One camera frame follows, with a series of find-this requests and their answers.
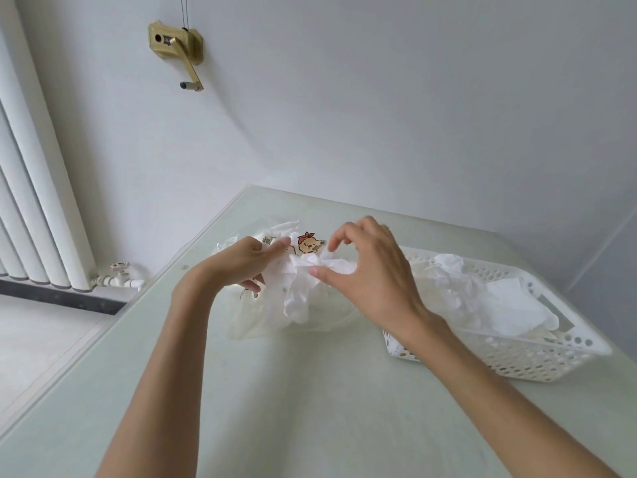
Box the person's left forearm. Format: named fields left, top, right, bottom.
left=94, top=288, right=225, bottom=478

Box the stack of white gloves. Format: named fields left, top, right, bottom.
left=410, top=252, right=561, bottom=339

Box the white radiator valve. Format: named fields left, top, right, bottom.
left=92, top=261, right=146, bottom=293

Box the white cotton glove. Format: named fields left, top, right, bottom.
left=283, top=251, right=359, bottom=324

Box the person's left hand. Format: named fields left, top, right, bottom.
left=171, top=236, right=293, bottom=305

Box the white column radiator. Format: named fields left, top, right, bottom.
left=0, top=0, right=98, bottom=293

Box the person's right hand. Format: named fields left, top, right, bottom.
left=309, top=216, right=447, bottom=350

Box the white perforated plastic basket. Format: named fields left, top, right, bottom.
left=380, top=247, right=614, bottom=384

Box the person's right forearm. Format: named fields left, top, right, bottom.
left=405, top=315, right=623, bottom=478

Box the clear bear-print plastic bag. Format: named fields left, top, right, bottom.
left=208, top=218, right=364, bottom=342

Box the brass wall crank winch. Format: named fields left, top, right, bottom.
left=147, top=19, right=205, bottom=93

